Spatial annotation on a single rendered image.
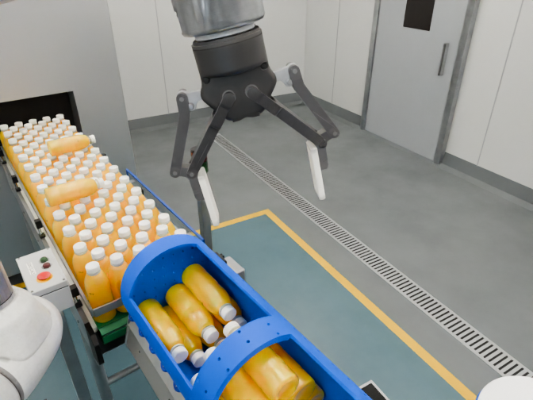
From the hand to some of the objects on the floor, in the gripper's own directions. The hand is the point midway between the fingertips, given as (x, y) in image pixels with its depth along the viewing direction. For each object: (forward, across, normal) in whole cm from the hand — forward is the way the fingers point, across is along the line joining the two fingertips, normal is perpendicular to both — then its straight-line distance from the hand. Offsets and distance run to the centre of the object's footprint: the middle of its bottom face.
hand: (266, 200), depth 53 cm
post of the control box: (+145, +93, -68) cm, 185 cm away
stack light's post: (+152, +47, -117) cm, 197 cm away
